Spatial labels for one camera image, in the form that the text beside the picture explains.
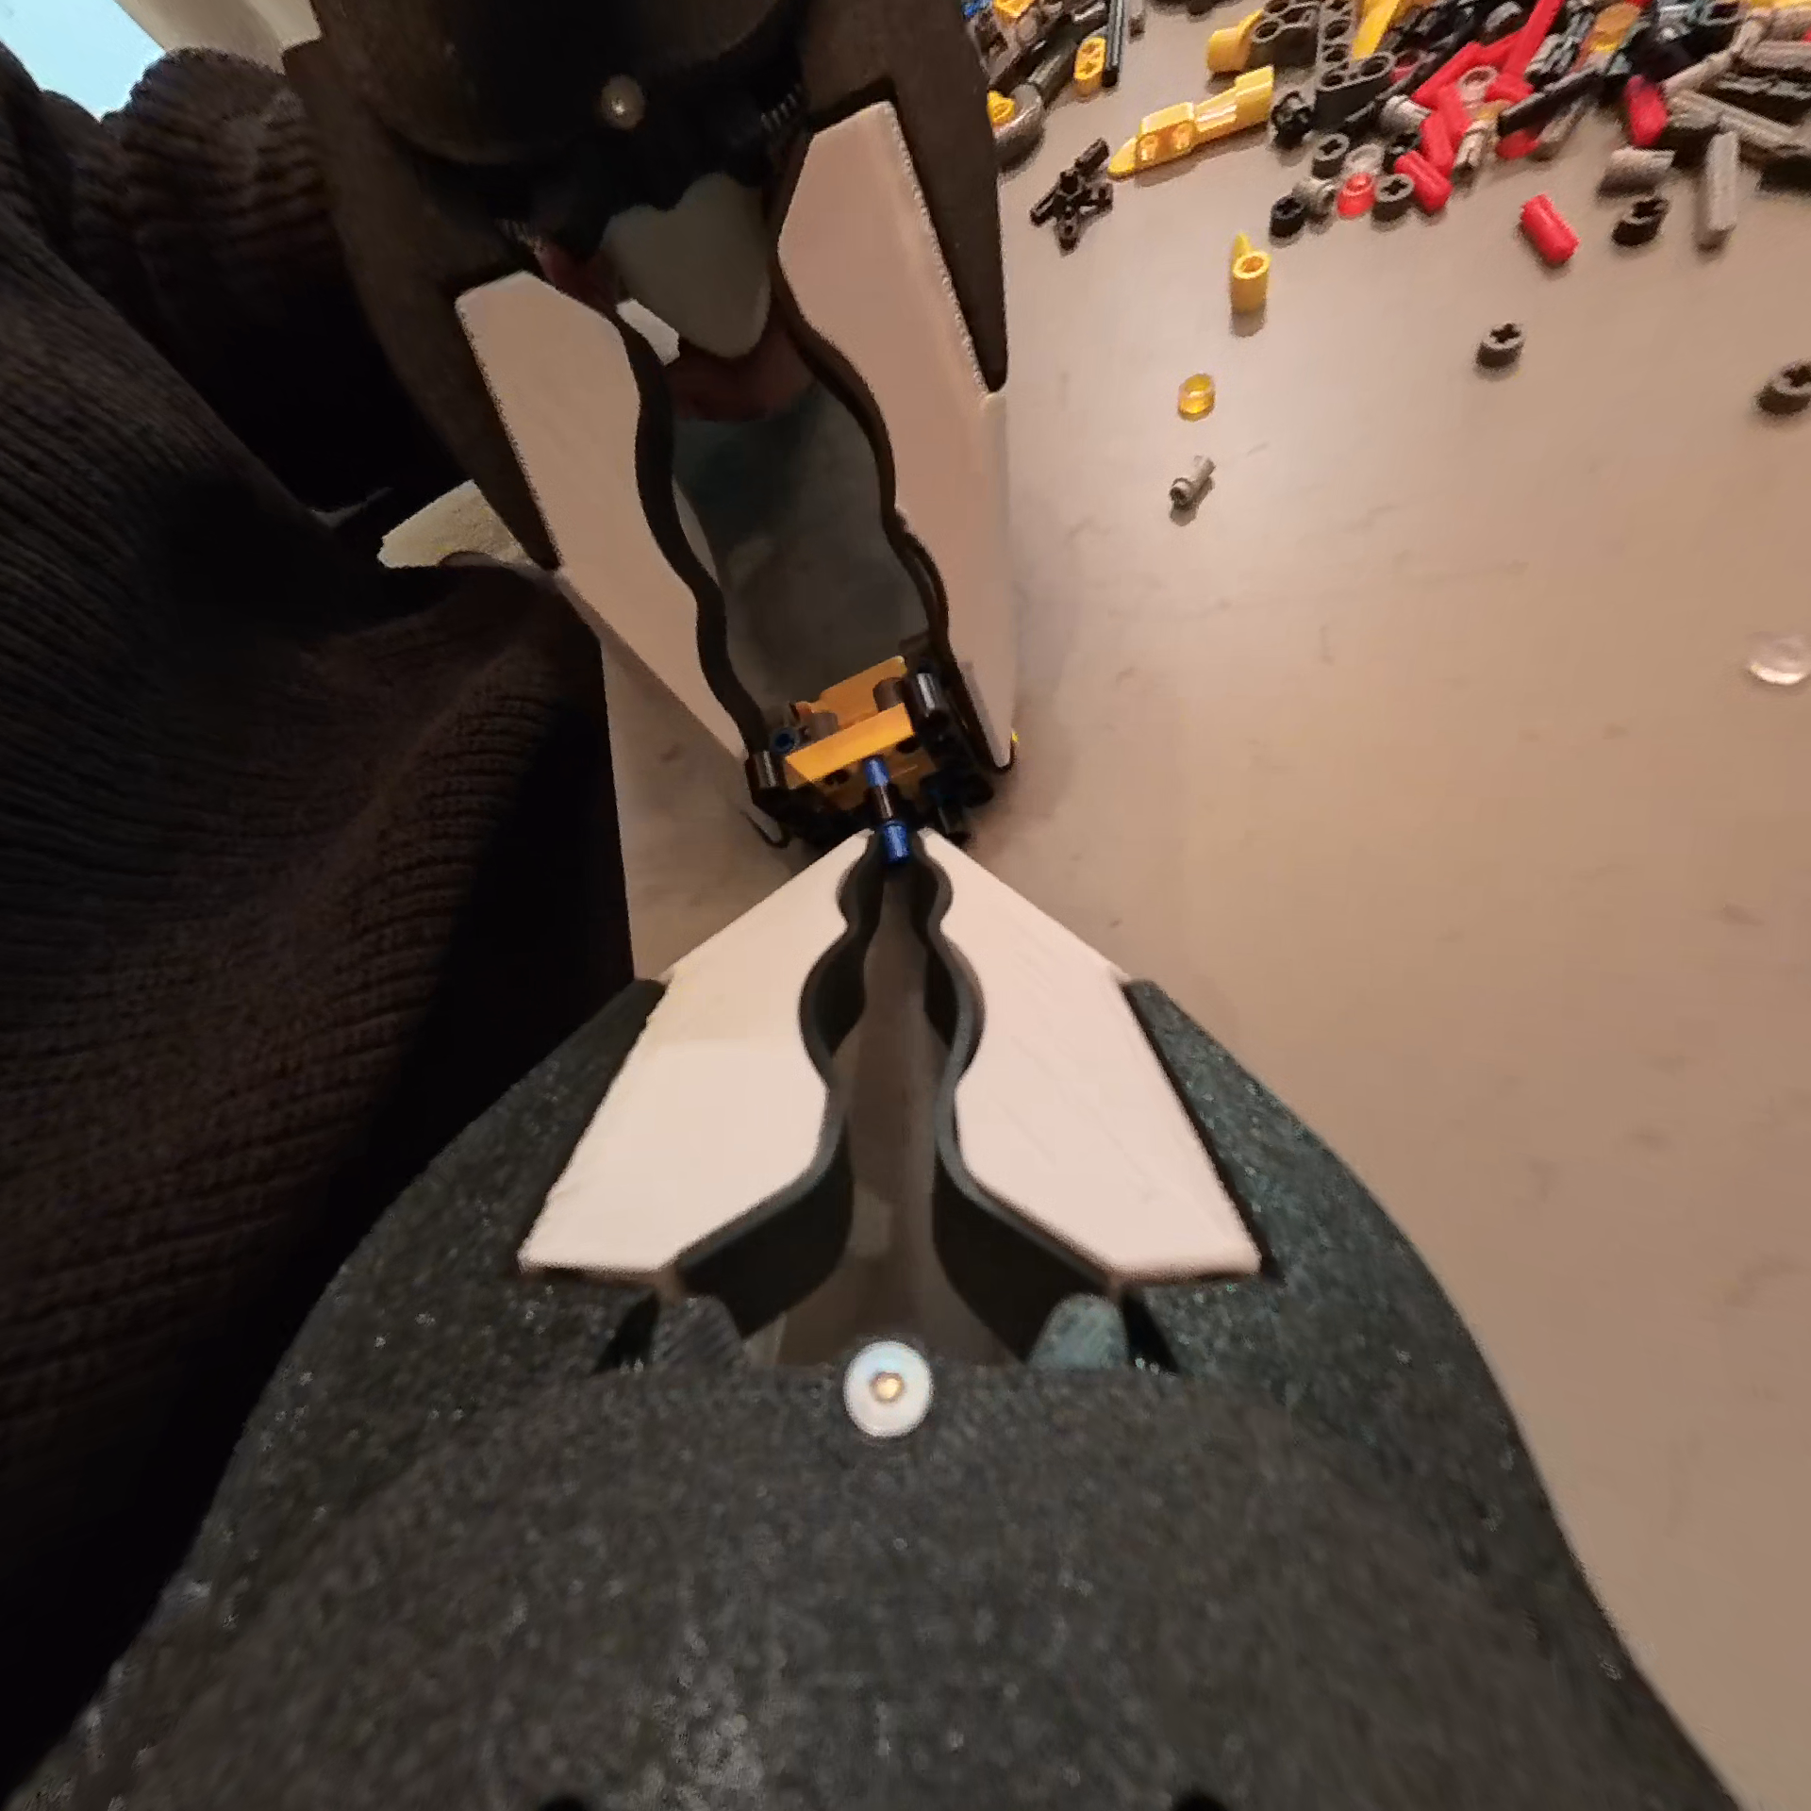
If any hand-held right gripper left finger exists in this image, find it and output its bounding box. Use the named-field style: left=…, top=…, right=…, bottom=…
left=512, top=824, right=889, bottom=1286

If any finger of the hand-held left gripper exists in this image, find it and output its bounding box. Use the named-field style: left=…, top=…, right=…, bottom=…
left=453, top=269, right=772, bottom=793
left=774, top=100, right=1024, bottom=776

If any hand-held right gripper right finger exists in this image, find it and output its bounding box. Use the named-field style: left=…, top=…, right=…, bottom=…
left=906, top=828, right=1262, bottom=1289

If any small yellow toy brick assembly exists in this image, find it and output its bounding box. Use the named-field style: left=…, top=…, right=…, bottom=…
left=745, top=654, right=992, bottom=852

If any pile of toy building pieces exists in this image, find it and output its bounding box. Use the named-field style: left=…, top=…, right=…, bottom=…
left=961, top=0, right=1811, bottom=251

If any person's left hand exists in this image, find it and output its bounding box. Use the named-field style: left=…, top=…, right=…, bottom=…
left=661, top=317, right=817, bottom=423

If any black cross connector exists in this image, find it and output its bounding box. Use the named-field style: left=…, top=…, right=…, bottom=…
left=1027, top=136, right=1114, bottom=251

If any yellow curved panel piece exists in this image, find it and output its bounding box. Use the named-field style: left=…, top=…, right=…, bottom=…
left=1106, top=64, right=1275, bottom=179

